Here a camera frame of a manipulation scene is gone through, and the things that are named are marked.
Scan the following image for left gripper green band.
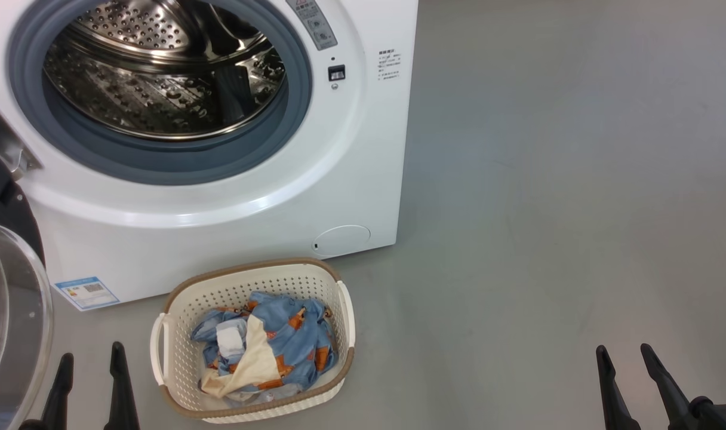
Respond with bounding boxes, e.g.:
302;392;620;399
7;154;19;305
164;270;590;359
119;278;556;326
19;341;141;430

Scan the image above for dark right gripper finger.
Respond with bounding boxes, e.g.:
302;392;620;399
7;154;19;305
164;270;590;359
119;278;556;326
596;345;642;430
640;343;715;430

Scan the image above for black-rimmed glass washer door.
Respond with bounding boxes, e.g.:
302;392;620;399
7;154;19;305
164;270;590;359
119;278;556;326
0;152;54;430

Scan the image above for small white cloth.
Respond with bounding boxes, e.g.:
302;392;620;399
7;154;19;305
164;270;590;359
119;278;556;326
216;318;248;358

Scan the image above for cream cloth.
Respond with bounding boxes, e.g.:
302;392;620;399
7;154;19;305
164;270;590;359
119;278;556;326
201;315;280;399

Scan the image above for blue garment with orange print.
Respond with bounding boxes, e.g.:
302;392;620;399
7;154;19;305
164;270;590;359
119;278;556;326
190;291;339;400

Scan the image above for cream perforated laundry basket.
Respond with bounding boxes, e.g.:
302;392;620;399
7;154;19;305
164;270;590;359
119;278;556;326
150;258;356;424

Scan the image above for grey rubber door gasket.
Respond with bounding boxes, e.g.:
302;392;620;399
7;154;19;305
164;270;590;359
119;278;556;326
6;0;313;186

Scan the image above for metal door hinge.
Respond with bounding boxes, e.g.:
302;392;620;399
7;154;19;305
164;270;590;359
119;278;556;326
0;90;43;180

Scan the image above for white front-load washing machine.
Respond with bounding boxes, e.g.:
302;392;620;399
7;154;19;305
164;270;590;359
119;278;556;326
0;0;419;311

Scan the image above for blue energy label sticker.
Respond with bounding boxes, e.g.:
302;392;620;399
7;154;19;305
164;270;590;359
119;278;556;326
54;276;120;311

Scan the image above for round white filter cover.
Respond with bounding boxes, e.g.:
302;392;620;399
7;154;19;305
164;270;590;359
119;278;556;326
312;225;371;257

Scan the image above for perforated steel washer drum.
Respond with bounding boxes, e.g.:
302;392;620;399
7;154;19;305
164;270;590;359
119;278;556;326
42;0;287;142

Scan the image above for grey warning label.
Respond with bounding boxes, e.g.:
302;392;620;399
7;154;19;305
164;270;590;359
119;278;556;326
285;0;339;51

